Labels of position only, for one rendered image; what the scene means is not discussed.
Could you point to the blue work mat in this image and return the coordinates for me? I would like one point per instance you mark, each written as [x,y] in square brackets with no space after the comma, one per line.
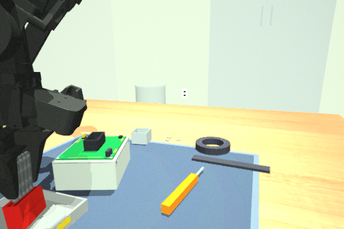
[223,198]

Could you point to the yellow rectangular label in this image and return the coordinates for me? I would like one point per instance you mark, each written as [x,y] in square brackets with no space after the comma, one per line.
[64,223]

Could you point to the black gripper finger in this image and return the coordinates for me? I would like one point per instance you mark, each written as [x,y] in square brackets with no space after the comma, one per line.
[35,142]
[9,184]

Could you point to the red plug with grey cables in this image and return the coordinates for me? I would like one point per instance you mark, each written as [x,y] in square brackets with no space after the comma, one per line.
[21,212]

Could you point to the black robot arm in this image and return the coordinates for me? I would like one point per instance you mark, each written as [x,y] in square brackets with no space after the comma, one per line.
[60,112]

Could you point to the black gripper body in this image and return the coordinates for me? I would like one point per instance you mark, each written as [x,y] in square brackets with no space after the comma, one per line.
[10,74]

